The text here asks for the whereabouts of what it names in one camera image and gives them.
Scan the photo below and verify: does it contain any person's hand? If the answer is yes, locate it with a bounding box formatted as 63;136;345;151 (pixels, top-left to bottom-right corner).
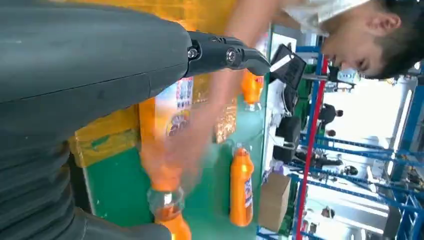
140;131;207;194

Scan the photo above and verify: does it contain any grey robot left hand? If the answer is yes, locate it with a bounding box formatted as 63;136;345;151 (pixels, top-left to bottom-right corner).
0;0;272;240

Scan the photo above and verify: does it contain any green table mat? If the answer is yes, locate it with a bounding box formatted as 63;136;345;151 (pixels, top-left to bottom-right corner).
82;26;275;240

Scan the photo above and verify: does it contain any cardboard box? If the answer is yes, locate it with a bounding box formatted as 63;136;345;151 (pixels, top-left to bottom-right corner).
257;172;293;234

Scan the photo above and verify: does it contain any black bag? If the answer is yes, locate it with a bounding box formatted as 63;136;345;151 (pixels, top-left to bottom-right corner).
272;115;303;164

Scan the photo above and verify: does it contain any white table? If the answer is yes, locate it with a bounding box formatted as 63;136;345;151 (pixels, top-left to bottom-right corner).
260;31;301;187

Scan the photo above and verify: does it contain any red pole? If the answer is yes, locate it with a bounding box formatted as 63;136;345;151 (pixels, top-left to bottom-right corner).
294;56;330;240

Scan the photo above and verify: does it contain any blue metal rack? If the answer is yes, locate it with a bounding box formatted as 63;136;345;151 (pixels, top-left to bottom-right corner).
256;44;424;240

